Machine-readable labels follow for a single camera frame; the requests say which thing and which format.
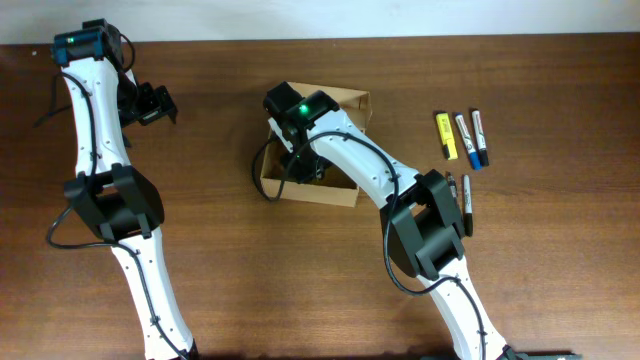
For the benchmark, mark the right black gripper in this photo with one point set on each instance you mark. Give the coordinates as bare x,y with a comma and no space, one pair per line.
304,167

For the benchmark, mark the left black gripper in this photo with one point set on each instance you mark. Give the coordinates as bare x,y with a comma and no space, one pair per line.
156,110

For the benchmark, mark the brown cardboard box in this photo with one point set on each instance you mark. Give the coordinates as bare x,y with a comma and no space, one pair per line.
339,137

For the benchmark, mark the yellow highlighter marker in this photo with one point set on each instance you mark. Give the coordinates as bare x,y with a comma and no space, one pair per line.
446,135

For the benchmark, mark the blue capped whiteboard marker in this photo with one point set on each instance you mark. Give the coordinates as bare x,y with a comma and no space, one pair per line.
467,141

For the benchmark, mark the black capped whiteboard marker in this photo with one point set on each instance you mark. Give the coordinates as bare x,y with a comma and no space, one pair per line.
480,137

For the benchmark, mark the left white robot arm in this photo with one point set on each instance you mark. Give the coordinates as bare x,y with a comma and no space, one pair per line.
119,205

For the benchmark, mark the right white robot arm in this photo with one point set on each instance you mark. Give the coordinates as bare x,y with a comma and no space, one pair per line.
422,224

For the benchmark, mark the black ballpoint pen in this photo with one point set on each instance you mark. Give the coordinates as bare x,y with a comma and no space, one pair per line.
452,185

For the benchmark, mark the black permanent marker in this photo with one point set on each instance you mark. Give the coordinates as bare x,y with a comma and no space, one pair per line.
467,206

